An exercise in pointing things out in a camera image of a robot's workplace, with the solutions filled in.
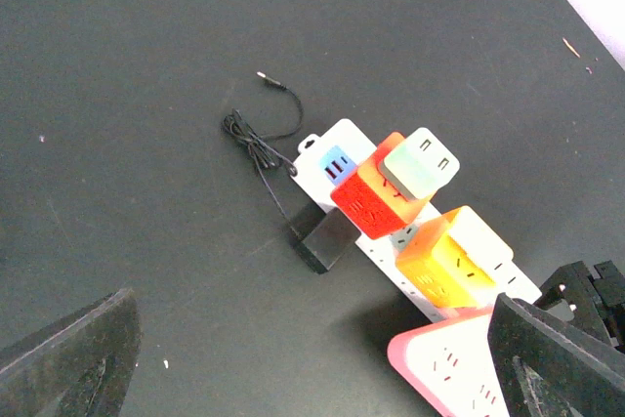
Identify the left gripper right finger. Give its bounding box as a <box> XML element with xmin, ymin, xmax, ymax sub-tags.
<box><xmin>487</xmin><ymin>294</ymin><xmax>624</xmax><ymax>416</ymax></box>

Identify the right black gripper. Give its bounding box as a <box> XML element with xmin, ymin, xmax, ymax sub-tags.
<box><xmin>538</xmin><ymin>261</ymin><xmax>624</xmax><ymax>352</ymax></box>

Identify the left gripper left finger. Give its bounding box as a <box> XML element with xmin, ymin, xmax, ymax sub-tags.
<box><xmin>1</xmin><ymin>288</ymin><xmax>142</xmax><ymax>416</ymax></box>

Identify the pink triangular power strip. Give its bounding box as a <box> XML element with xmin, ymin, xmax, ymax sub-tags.
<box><xmin>387</xmin><ymin>307</ymin><xmax>509</xmax><ymax>417</ymax></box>

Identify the white long power strip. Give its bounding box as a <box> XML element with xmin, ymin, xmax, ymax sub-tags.
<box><xmin>293</xmin><ymin>118</ymin><xmax>540</xmax><ymax>322</ymax></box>

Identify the yellow cube socket adapter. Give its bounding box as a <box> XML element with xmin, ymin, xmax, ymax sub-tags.
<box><xmin>395</xmin><ymin>205</ymin><xmax>495</xmax><ymax>309</ymax></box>

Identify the green white plug adapter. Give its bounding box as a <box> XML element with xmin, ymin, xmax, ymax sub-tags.
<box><xmin>378</xmin><ymin>127</ymin><xmax>460</xmax><ymax>200</ymax></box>

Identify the red cube socket adapter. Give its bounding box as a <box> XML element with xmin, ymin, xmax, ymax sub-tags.
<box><xmin>330</xmin><ymin>132</ymin><xmax>435</xmax><ymax>239</ymax></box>

